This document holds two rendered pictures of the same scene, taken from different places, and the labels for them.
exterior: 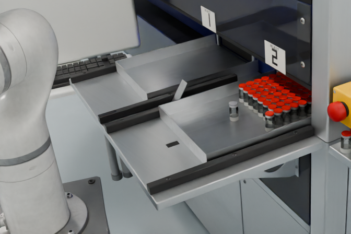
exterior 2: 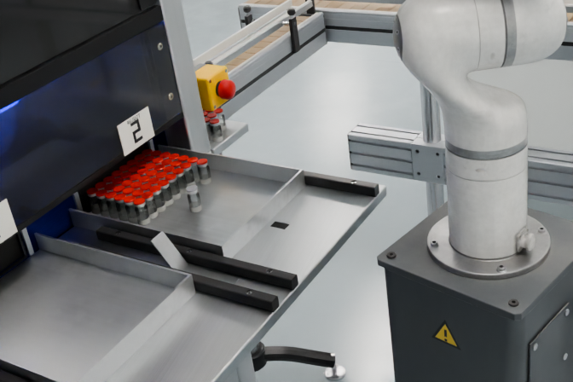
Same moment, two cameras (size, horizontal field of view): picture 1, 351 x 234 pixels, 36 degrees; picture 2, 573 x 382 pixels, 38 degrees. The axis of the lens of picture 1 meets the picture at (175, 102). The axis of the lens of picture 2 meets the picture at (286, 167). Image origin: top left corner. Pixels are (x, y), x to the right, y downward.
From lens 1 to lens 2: 199 cm
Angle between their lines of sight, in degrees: 102
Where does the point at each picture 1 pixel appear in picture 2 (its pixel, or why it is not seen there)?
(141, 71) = (72, 367)
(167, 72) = (70, 332)
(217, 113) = (188, 226)
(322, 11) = (176, 15)
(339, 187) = not seen: hidden behind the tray
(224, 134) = (234, 201)
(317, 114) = (196, 132)
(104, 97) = (193, 356)
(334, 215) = not seen: hidden behind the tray
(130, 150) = (318, 245)
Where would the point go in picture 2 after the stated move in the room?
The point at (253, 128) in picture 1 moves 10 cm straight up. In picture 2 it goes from (208, 192) to (199, 144)
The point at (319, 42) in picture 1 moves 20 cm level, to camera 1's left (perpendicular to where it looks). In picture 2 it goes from (182, 50) to (241, 74)
